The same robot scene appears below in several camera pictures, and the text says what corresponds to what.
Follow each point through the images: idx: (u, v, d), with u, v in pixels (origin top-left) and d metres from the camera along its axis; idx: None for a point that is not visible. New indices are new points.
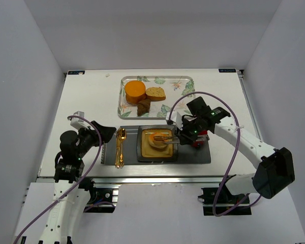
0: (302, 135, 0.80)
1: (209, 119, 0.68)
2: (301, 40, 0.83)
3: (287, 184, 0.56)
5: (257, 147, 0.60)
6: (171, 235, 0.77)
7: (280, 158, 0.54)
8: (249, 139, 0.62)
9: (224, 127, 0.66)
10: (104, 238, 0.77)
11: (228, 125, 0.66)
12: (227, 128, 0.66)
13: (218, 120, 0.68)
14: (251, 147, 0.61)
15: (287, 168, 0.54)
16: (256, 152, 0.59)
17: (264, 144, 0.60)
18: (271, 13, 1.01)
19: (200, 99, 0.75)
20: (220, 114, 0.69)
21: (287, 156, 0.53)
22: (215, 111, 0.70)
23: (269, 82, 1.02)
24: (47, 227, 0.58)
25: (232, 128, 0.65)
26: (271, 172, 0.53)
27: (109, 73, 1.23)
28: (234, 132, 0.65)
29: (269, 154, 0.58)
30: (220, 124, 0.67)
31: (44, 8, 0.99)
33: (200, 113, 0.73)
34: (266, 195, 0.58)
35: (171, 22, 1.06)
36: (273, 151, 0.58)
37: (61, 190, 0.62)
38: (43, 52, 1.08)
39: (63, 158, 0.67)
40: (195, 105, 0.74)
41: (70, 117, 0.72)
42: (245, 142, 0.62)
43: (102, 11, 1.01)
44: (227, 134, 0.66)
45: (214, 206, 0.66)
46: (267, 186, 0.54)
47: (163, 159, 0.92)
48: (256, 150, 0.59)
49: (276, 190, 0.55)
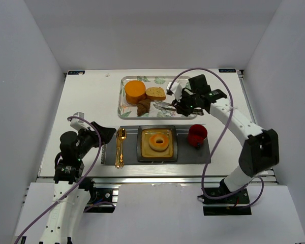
0: (301, 135, 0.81)
1: (206, 99, 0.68)
2: (301, 40, 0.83)
3: (271, 166, 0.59)
5: (246, 127, 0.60)
6: (171, 235, 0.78)
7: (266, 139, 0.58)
8: (240, 119, 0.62)
9: (218, 107, 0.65)
10: (104, 238, 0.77)
11: (222, 105, 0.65)
12: (221, 109, 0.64)
13: (213, 100, 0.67)
14: (241, 125, 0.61)
15: (273, 147, 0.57)
16: (244, 131, 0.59)
17: (253, 124, 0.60)
18: (271, 13, 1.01)
19: (202, 77, 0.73)
20: (217, 96, 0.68)
21: (273, 136, 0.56)
22: (213, 92, 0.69)
23: (269, 82, 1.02)
24: (47, 229, 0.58)
25: (226, 109, 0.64)
26: (255, 148, 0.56)
27: (109, 73, 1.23)
28: (226, 112, 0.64)
29: (255, 133, 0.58)
30: (215, 104, 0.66)
31: (44, 8, 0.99)
33: (199, 91, 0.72)
34: (249, 175, 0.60)
35: (171, 22, 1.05)
36: (261, 131, 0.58)
37: (61, 191, 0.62)
38: (43, 51, 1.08)
39: (63, 159, 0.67)
40: (195, 81, 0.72)
41: (70, 118, 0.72)
42: (235, 122, 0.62)
43: (102, 11, 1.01)
44: (220, 114, 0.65)
45: (205, 194, 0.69)
46: (251, 163, 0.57)
47: (164, 159, 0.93)
48: (245, 129, 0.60)
49: (259, 170, 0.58)
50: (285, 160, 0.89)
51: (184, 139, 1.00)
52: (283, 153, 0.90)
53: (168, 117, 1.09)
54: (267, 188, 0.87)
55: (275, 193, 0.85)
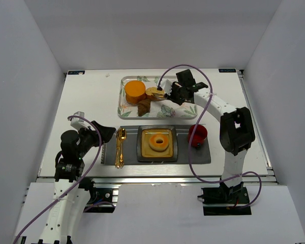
0: (301, 135, 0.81)
1: (190, 91, 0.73)
2: (301, 40, 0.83)
3: (249, 142, 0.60)
5: (222, 107, 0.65)
6: (171, 235, 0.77)
7: (241, 117, 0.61)
8: (218, 101, 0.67)
9: (200, 95, 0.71)
10: (103, 238, 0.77)
11: (203, 93, 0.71)
12: (202, 95, 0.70)
13: (196, 90, 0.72)
14: (218, 107, 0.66)
15: (247, 123, 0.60)
16: (221, 111, 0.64)
17: (230, 105, 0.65)
18: (271, 13, 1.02)
19: (188, 71, 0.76)
20: (200, 87, 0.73)
21: (246, 114, 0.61)
22: (197, 84, 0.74)
23: (268, 82, 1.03)
24: (47, 226, 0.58)
25: (206, 95, 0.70)
26: (230, 122, 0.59)
27: (109, 73, 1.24)
28: (206, 97, 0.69)
29: (231, 111, 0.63)
30: (197, 93, 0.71)
31: (44, 9, 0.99)
33: (184, 84, 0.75)
34: (230, 150, 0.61)
35: (171, 22, 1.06)
36: (235, 110, 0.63)
37: (61, 189, 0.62)
38: (43, 52, 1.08)
39: (64, 158, 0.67)
40: (182, 75, 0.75)
41: (70, 117, 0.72)
42: (213, 104, 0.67)
43: (103, 11, 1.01)
44: (202, 100, 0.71)
45: (197, 176, 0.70)
46: (228, 137, 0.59)
47: (163, 159, 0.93)
48: (221, 109, 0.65)
49: (236, 142, 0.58)
50: (285, 160, 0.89)
51: (184, 139, 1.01)
52: (283, 153, 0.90)
53: (168, 117, 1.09)
54: (267, 187, 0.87)
55: (275, 192, 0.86)
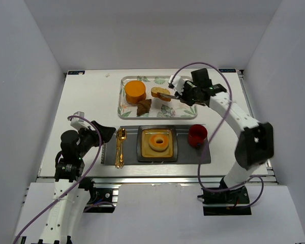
0: (301, 135, 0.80)
1: (206, 92, 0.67)
2: (301, 40, 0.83)
3: (266, 158, 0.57)
5: (243, 119, 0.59)
6: (171, 235, 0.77)
7: (261, 132, 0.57)
8: (238, 112, 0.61)
9: (218, 100, 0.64)
10: (103, 238, 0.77)
11: (221, 99, 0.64)
12: (220, 101, 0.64)
13: (213, 93, 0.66)
14: (238, 118, 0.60)
15: (268, 141, 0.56)
16: (241, 124, 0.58)
17: (250, 118, 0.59)
18: (270, 14, 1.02)
19: (204, 70, 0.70)
20: (218, 90, 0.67)
21: (268, 129, 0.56)
22: (214, 87, 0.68)
23: (269, 82, 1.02)
24: (47, 226, 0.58)
25: (224, 101, 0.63)
26: (249, 140, 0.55)
27: (109, 73, 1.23)
28: (224, 104, 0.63)
29: (252, 126, 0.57)
30: (214, 97, 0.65)
31: (44, 9, 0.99)
33: (200, 84, 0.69)
34: (245, 165, 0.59)
35: (171, 22, 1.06)
36: (256, 124, 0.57)
37: (61, 189, 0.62)
38: (43, 52, 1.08)
39: (64, 158, 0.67)
40: (197, 74, 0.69)
41: (70, 117, 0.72)
42: (233, 114, 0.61)
43: (103, 11, 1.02)
44: (218, 107, 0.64)
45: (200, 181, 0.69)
46: (245, 155, 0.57)
47: (163, 159, 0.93)
48: (242, 121, 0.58)
49: (253, 160, 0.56)
50: (285, 160, 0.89)
51: (184, 139, 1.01)
52: (283, 153, 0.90)
53: (168, 117, 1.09)
54: (267, 187, 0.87)
55: (275, 192, 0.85)
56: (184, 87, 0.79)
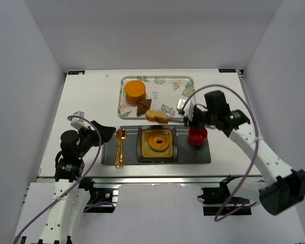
0: (301, 135, 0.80)
1: (226, 122, 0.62)
2: (301, 40, 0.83)
3: (295, 204, 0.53)
5: (273, 164, 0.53)
6: (171, 235, 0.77)
7: (294, 181, 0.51)
8: (266, 154, 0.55)
9: (242, 135, 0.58)
10: (103, 238, 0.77)
11: (246, 134, 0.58)
12: (245, 138, 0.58)
13: (236, 125, 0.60)
14: (268, 163, 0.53)
15: (301, 190, 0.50)
16: (272, 171, 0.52)
17: (281, 162, 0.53)
18: (270, 13, 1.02)
19: (220, 94, 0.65)
20: (240, 119, 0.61)
21: (303, 179, 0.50)
22: (235, 115, 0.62)
23: (269, 82, 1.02)
24: (47, 226, 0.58)
25: (250, 138, 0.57)
26: (283, 193, 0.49)
27: (109, 73, 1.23)
28: (251, 143, 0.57)
29: (285, 174, 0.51)
30: (238, 131, 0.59)
31: (44, 9, 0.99)
33: (216, 110, 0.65)
34: (271, 212, 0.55)
35: (171, 22, 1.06)
36: (289, 171, 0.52)
37: (61, 189, 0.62)
38: (43, 52, 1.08)
39: (64, 158, 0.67)
40: (213, 99, 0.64)
41: (70, 117, 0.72)
42: (262, 157, 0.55)
43: (102, 11, 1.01)
44: (243, 142, 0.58)
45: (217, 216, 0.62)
46: (276, 206, 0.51)
47: (164, 160, 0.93)
48: (273, 168, 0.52)
49: (282, 209, 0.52)
50: (285, 160, 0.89)
51: (184, 139, 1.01)
52: (283, 153, 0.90)
53: (168, 117, 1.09)
54: None
55: None
56: (194, 112, 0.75)
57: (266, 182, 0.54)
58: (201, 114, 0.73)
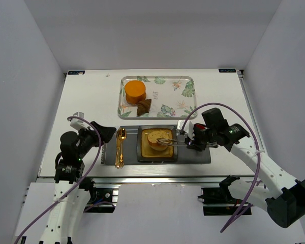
0: (301, 135, 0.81)
1: (226, 136, 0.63)
2: (301, 40, 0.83)
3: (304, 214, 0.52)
5: (277, 177, 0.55)
6: (171, 234, 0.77)
7: (299, 191, 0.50)
8: (269, 166, 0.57)
9: (243, 149, 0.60)
10: (103, 238, 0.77)
11: (247, 147, 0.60)
12: (246, 151, 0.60)
13: (236, 140, 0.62)
14: (271, 175, 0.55)
15: None
16: (277, 183, 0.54)
17: (285, 174, 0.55)
18: (271, 13, 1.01)
19: (217, 110, 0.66)
20: (239, 132, 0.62)
21: None
22: (234, 128, 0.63)
23: (269, 82, 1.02)
24: (47, 228, 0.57)
25: (251, 152, 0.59)
26: (291, 205, 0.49)
27: (109, 73, 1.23)
28: (253, 156, 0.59)
29: (290, 185, 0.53)
30: (239, 145, 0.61)
31: (44, 8, 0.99)
33: (215, 126, 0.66)
34: (281, 224, 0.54)
35: (172, 22, 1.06)
36: (294, 182, 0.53)
37: (62, 191, 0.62)
38: (43, 51, 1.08)
39: (64, 159, 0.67)
40: (210, 117, 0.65)
41: (70, 118, 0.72)
42: (265, 170, 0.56)
43: (102, 11, 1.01)
44: (245, 156, 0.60)
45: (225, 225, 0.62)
46: (285, 218, 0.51)
47: (164, 159, 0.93)
48: (277, 180, 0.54)
49: (292, 220, 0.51)
50: (284, 160, 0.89)
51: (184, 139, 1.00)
52: (283, 153, 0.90)
53: (168, 116, 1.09)
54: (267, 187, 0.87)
55: None
56: (195, 130, 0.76)
57: (273, 195, 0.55)
58: (201, 132, 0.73)
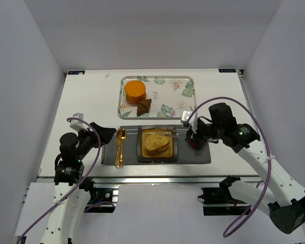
0: (301, 136, 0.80)
1: (235, 138, 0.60)
2: (301, 40, 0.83)
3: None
5: (287, 186, 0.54)
6: (171, 234, 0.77)
7: None
8: (279, 174, 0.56)
9: (252, 154, 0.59)
10: (103, 239, 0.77)
11: (257, 153, 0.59)
12: (256, 157, 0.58)
13: (246, 143, 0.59)
14: (281, 185, 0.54)
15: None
16: (286, 193, 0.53)
17: (295, 184, 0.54)
18: (271, 13, 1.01)
19: (227, 108, 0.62)
20: (249, 135, 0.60)
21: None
22: (243, 129, 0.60)
23: (269, 82, 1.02)
24: (47, 230, 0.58)
25: (262, 157, 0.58)
26: (298, 217, 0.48)
27: (109, 73, 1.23)
28: (264, 163, 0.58)
29: (299, 197, 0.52)
30: (249, 150, 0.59)
31: (44, 8, 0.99)
33: (223, 124, 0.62)
34: (282, 229, 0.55)
35: (172, 22, 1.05)
36: (303, 193, 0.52)
37: (61, 192, 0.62)
38: (43, 51, 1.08)
39: (63, 160, 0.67)
40: (220, 114, 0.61)
41: (69, 119, 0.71)
42: (275, 178, 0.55)
43: (102, 11, 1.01)
44: (254, 161, 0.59)
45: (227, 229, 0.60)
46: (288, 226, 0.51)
47: (164, 160, 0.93)
48: (286, 190, 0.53)
49: (295, 228, 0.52)
50: (284, 161, 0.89)
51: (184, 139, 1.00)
52: (283, 153, 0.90)
53: (168, 117, 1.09)
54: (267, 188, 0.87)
55: None
56: (199, 124, 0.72)
57: (278, 202, 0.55)
58: (205, 128, 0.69)
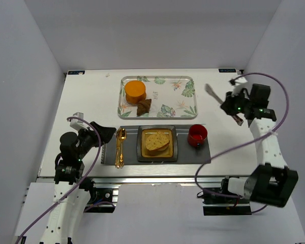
0: (300, 136, 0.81)
1: (253, 113, 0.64)
2: (301, 40, 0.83)
3: (274, 205, 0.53)
5: (271, 154, 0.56)
6: (171, 235, 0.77)
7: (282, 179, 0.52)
8: (271, 144, 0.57)
9: (258, 124, 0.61)
10: (103, 239, 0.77)
11: (264, 125, 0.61)
12: (261, 126, 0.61)
13: (260, 117, 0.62)
14: (266, 150, 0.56)
15: (282, 190, 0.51)
16: (265, 157, 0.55)
17: (279, 157, 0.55)
18: (271, 13, 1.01)
19: (268, 88, 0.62)
20: (267, 116, 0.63)
21: (291, 180, 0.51)
22: (266, 111, 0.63)
23: (269, 82, 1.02)
24: (47, 229, 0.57)
25: (265, 129, 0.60)
26: (264, 176, 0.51)
27: (109, 73, 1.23)
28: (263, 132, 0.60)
29: (276, 165, 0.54)
30: (258, 121, 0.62)
31: (44, 8, 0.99)
33: (255, 100, 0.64)
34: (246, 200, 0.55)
35: (172, 22, 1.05)
36: (282, 166, 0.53)
37: (61, 192, 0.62)
38: (43, 51, 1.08)
39: (63, 160, 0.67)
40: (258, 90, 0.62)
41: (69, 119, 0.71)
42: (264, 144, 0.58)
43: (102, 11, 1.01)
44: (256, 130, 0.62)
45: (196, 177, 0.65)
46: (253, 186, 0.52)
47: (163, 160, 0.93)
48: (268, 155, 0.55)
49: (257, 196, 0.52)
50: None
51: (184, 139, 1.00)
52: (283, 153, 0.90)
53: (168, 116, 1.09)
54: None
55: None
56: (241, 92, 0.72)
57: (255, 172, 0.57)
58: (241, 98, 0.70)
